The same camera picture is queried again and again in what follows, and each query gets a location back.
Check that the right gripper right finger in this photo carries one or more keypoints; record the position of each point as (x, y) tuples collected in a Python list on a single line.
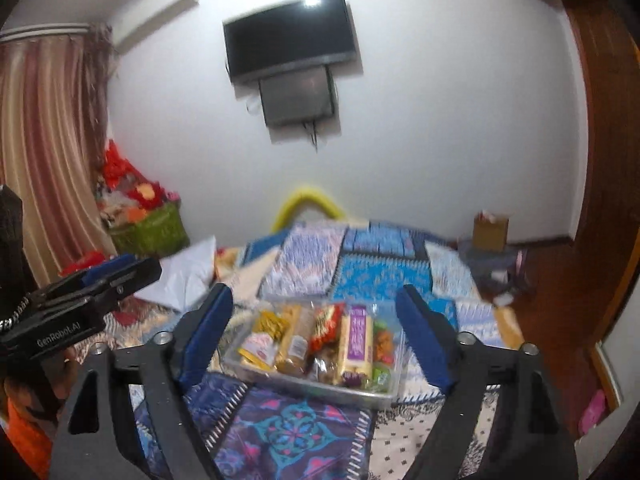
[(527, 439)]

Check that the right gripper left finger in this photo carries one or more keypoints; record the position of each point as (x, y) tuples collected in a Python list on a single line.
[(97, 437)]

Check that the green jelly cup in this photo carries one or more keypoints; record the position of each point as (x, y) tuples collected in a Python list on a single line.
[(381, 378)]

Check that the clear plastic storage box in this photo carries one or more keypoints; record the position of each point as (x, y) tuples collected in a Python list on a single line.
[(388, 348)]

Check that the purple yellow snack bar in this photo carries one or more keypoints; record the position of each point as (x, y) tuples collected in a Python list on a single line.
[(355, 348)]

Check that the gold-striped long snack pack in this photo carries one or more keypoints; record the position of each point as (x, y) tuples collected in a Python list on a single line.
[(294, 347)]

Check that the green-edged clear snack bag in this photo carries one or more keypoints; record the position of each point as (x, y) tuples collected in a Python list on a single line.
[(324, 367)]

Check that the orange sleeve forearm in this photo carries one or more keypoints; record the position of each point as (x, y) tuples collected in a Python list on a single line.
[(33, 445)]

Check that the person's left hand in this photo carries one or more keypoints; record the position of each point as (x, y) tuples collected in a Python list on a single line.
[(39, 391)]

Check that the red box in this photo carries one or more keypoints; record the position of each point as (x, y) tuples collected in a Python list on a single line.
[(87, 261)]

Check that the patchwork blue bed quilt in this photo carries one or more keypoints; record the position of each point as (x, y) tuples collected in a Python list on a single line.
[(255, 432)]

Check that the white plastic bag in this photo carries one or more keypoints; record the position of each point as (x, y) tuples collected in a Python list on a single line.
[(185, 278)]

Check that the green storage basket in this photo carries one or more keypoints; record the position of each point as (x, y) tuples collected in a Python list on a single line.
[(160, 234)]

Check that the dark clothes pile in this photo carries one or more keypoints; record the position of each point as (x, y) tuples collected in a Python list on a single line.
[(499, 273)]

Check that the small orange biscuit packet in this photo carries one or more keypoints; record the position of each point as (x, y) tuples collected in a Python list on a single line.
[(260, 350)]

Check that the cardboard box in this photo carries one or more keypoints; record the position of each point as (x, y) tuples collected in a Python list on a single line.
[(490, 231)]

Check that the red orange noodle packet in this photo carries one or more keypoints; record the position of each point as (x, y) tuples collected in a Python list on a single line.
[(327, 326)]

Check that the striped pink curtain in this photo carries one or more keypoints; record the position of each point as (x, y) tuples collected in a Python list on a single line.
[(53, 135)]

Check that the yellow hoop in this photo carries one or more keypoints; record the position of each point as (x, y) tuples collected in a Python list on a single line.
[(303, 198)]

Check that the white air conditioner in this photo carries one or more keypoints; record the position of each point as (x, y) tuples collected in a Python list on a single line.
[(139, 19)]

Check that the wooden door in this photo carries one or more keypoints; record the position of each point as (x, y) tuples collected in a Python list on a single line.
[(580, 287)]

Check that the wall-mounted dark box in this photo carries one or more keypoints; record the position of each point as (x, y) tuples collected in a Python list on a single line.
[(297, 97)]

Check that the black wall television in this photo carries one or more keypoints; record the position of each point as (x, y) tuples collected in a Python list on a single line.
[(288, 36)]

